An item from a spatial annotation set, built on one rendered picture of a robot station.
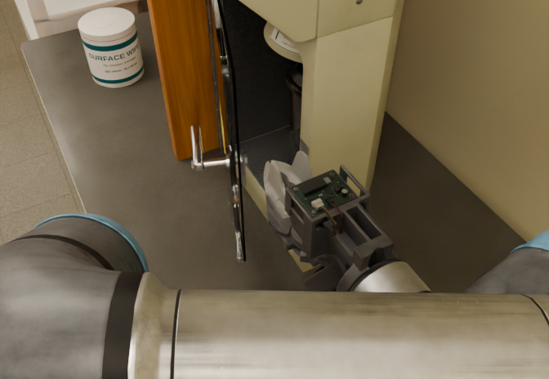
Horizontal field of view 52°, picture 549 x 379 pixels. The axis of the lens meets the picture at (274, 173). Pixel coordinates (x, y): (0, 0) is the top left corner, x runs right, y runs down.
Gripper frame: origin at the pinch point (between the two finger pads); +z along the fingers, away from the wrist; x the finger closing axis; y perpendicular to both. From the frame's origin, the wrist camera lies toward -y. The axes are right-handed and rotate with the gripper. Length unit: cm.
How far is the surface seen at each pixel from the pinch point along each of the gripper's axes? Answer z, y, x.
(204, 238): 20.8, -33.8, 3.5
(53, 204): 141, -128, 29
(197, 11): 42.5, -1.0, -8.2
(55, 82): 84, -34, 16
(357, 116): 5.3, -1.5, -16.2
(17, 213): 143, -128, 43
